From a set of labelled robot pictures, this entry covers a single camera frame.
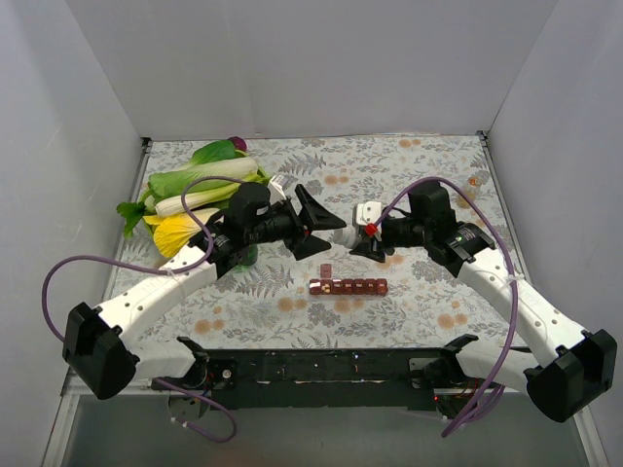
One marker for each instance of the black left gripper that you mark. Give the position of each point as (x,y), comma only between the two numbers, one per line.
(302,230)

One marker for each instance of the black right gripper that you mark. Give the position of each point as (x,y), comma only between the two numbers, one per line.
(375,238)

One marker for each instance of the red weekly pill organizer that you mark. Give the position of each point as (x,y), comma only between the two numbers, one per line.
(327,284)

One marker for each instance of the white blue pill bottle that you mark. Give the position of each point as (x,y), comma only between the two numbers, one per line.
(348,237)

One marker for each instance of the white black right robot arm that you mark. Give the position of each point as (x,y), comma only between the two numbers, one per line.
(556,362)

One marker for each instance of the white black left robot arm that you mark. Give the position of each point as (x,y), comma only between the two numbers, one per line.
(101,344)

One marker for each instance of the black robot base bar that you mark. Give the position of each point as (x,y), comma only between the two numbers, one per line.
(410,378)

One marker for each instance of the small green glass bottle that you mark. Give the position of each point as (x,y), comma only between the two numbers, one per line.
(249,259)

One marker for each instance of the green plastic basket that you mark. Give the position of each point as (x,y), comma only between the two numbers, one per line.
(149,199)

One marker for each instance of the purple onion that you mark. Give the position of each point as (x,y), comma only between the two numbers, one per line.
(239,143)

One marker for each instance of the clear glass pill jar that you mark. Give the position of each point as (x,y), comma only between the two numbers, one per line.
(471,189)

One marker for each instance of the green leafy top vegetable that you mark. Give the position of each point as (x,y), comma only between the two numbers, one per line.
(216,151)

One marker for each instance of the yellow napa cabbage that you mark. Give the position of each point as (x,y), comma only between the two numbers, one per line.
(171,233)

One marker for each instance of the white stem bok choy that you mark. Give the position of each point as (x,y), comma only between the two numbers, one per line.
(171,206)

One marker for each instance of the large green bok choy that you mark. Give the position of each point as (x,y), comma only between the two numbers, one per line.
(213,175)

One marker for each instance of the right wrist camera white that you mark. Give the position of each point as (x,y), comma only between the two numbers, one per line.
(365,217)

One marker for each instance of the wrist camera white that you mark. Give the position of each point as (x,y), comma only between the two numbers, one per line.
(365,217)
(277,185)

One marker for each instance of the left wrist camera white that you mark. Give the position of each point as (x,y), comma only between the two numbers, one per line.
(277,185)

